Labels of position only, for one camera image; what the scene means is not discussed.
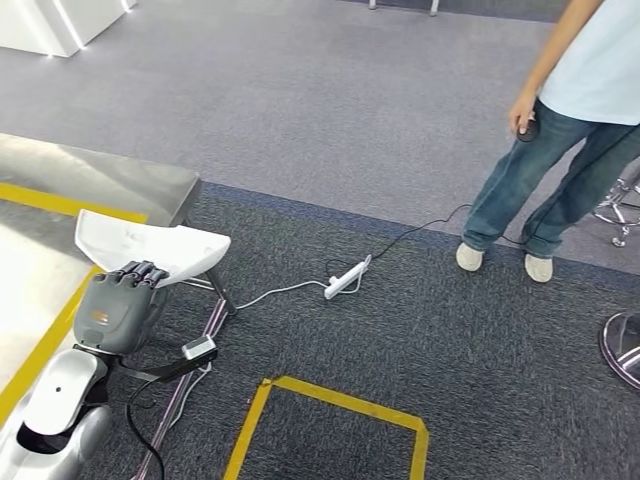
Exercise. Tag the person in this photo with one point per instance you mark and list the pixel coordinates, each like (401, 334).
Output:
(525, 179)

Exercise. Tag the black handheld controller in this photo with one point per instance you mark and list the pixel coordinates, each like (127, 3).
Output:
(527, 132)

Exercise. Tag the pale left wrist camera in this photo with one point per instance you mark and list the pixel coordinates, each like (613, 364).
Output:
(199, 349)

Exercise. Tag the white lit plinth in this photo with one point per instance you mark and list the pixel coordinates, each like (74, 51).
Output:
(40, 23)

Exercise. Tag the chrome chair base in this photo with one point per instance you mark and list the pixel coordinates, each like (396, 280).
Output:
(620, 212)

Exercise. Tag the steel workbench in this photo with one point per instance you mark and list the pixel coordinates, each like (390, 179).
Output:
(125, 179)

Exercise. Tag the white plastic car panel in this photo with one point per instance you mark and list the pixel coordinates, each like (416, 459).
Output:
(150, 248)

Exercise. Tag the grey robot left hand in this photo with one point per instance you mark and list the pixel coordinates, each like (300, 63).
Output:
(115, 318)

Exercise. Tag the yellow tape square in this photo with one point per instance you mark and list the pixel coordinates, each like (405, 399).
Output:
(350, 404)

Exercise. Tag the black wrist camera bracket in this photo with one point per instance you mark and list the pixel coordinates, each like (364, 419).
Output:
(155, 372)

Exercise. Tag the white power strip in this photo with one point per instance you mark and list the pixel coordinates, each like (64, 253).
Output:
(345, 278)

